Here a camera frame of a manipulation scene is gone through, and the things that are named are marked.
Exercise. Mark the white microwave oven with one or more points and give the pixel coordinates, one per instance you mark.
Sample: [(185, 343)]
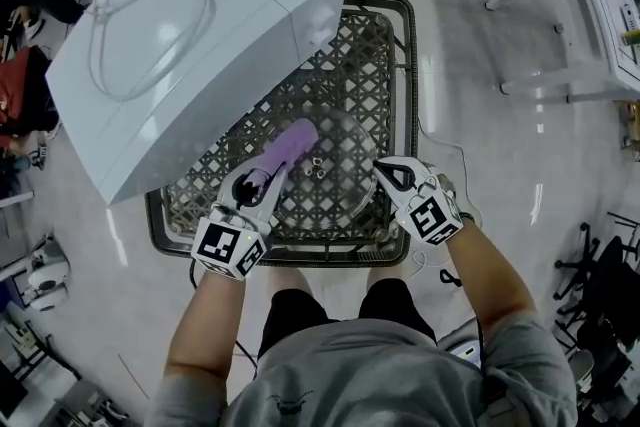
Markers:
[(240, 80)]

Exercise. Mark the red bag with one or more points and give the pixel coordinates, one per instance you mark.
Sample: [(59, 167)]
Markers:
[(22, 90)]

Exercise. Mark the person's left forearm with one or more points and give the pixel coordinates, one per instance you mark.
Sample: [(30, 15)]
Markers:
[(205, 325)]

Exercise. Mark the clear glass oval dish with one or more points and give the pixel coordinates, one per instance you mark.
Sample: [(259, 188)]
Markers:
[(150, 40)]

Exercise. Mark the person's right forearm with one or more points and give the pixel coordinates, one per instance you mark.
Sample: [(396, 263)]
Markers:
[(487, 280)]

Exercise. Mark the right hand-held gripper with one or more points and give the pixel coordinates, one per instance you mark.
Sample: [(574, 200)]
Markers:
[(430, 220)]

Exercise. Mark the dark wicker table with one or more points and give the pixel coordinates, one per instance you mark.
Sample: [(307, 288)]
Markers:
[(350, 80)]

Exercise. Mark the person's grey shirt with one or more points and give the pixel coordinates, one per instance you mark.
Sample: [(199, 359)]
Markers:
[(360, 380)]

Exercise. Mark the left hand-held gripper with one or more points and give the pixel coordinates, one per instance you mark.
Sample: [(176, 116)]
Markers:
[(220, 242)]

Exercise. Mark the purple cloth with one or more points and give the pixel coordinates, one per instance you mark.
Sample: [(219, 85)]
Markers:
[(295, 142)]

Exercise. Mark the white round device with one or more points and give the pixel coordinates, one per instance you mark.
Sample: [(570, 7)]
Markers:
[(47, 280)]

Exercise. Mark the person's black shorts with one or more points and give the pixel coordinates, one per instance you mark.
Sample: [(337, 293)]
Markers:
[(295, 315)]

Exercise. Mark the glass microwave turntable plate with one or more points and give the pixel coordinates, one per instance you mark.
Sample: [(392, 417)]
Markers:
[(345, 150)]

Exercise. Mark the black office chair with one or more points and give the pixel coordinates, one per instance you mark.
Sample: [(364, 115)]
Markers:
[(610, 280)]

